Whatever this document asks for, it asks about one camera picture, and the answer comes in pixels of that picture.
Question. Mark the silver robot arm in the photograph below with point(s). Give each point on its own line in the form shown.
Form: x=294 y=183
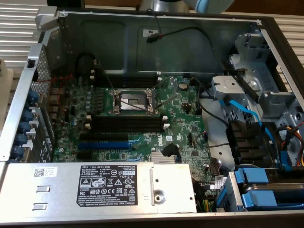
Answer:
x=152 y=4

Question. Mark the thin locking lever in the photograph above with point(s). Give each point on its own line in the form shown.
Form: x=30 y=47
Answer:
x=109 y=82
x=137 y=105

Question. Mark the CPU socket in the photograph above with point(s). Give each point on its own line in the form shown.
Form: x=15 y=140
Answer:
x=129 y=96

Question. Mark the green motherboard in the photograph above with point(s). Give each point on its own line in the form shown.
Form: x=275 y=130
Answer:
x=185 y=114

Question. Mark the silver socket cover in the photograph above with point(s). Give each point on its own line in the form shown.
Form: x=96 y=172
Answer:
x=171 y=82

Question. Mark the round coin battery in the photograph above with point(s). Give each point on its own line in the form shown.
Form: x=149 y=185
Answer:
x=183 y=86

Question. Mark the silver chipset heatsink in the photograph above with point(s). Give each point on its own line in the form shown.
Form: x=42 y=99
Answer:
x=159 y=158

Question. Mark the long black expansion slot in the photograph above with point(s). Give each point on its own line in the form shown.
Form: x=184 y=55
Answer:
x=104 y=137

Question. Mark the blue expansion slot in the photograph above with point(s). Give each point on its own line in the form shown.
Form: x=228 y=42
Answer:
x=104 y=145

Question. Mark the black and silver PC case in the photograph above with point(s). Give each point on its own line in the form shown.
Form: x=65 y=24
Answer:
x=178 y=54

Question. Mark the short black expansion slot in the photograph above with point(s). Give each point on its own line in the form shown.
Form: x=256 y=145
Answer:
x=84 y=154

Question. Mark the silver disk bay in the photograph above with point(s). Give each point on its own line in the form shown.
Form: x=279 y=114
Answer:
x=230 y=85

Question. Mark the blue plastic drive latch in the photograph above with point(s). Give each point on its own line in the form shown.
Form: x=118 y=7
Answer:
x=254 y=175
x=261 y=199

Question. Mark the blue slot retainer clip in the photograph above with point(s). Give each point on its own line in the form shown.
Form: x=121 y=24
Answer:
x=18 y=151
x=21 y=139
x=33 y=97
x=25 y=127
x=28 y=115

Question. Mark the silver power supply unit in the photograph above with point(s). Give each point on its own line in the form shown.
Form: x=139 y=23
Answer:
x=59 y=190

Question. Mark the black plastic bracket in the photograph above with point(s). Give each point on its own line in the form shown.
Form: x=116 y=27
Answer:
x=247 y=140

